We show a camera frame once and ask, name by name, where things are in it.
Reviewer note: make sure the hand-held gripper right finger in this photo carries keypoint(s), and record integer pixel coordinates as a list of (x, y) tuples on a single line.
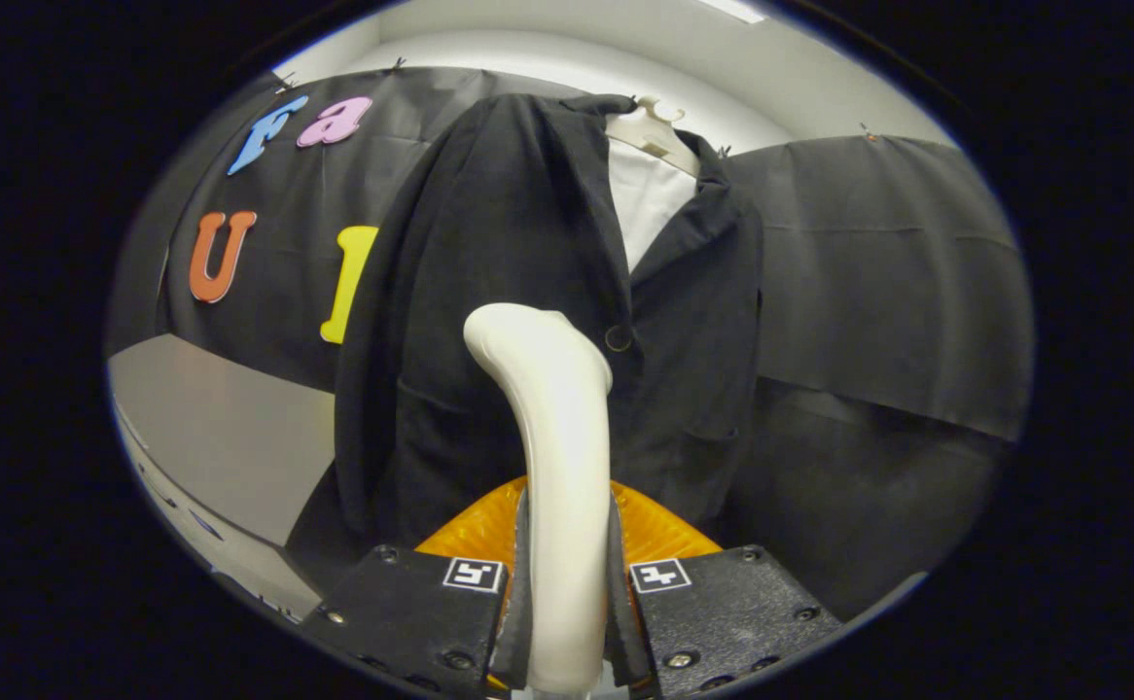
[(623, 632)]

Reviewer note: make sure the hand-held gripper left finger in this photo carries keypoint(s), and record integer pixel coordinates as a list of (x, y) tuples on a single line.
[(518, 632)]

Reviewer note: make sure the white garment steamer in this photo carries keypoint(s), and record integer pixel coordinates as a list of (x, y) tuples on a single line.
[(567, 437)]

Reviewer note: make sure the black suit jacket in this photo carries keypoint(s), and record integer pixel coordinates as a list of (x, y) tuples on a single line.
[(509, 224)]

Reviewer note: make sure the black backdrop cloth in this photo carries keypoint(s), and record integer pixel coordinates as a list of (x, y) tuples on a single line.
[(868, 292)]

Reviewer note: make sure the white mannequin torso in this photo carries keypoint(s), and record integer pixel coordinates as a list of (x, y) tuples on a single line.
[(650, 204)]

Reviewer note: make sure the ceiling light panel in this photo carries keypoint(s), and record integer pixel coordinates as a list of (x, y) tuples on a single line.
[(732, 8)]

